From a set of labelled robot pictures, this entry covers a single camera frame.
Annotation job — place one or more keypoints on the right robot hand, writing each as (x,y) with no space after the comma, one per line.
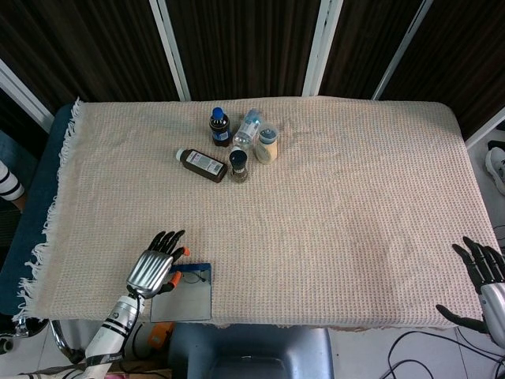
(495,308)

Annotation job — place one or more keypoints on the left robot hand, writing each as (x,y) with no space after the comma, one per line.
(150,272)

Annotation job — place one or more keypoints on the thin metal frame eyeglasses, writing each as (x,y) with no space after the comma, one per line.
(193,277)

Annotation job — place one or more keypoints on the blue rectangular box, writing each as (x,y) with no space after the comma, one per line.
(185,304)

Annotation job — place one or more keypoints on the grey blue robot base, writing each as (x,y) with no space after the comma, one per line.
(244,347)

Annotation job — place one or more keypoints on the orange tool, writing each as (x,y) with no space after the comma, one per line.
(159,335)

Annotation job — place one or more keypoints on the chrome chair base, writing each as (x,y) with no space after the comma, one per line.
(59,339)

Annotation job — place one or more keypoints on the brown bottle white cap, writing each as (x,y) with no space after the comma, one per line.
(203,163)

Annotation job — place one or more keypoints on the teal blue table pad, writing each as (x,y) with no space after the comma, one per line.
(35,221)

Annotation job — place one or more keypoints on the pepper grinder black cap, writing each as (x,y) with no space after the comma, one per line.
(238,160)

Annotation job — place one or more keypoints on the white sneaker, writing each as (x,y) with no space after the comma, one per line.
(496,163)

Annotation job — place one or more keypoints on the cola bottle blue cap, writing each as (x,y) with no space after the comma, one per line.
(219,130)

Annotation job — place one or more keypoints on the spice jar beige contents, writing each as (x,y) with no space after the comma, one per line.
(266,152)

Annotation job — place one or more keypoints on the clear plastic water bottle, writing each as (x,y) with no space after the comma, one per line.
(246,130)

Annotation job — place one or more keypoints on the beige waffle tablecloth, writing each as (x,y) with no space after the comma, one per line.
(315,217)

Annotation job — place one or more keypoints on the white partition frame post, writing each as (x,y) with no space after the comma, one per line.
(321,47)
(402,49)
(487,132)
(23,88)
(169,47)

